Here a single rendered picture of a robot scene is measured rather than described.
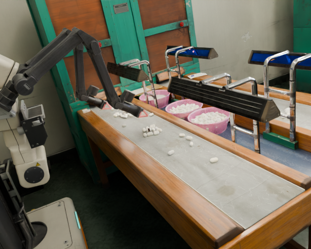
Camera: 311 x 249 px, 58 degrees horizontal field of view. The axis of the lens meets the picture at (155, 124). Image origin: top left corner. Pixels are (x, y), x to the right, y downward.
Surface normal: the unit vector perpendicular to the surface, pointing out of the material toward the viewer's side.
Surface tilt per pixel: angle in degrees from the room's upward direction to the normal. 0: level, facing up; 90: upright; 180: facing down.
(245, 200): 0
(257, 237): 90
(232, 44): 90
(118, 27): 90
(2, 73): 90
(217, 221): 0
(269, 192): 0
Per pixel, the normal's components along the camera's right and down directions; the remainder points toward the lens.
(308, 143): -0.86, 0.34
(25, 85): 0.56, 0.42
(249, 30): 0.40, 0.29
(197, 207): -0.18, -0.90
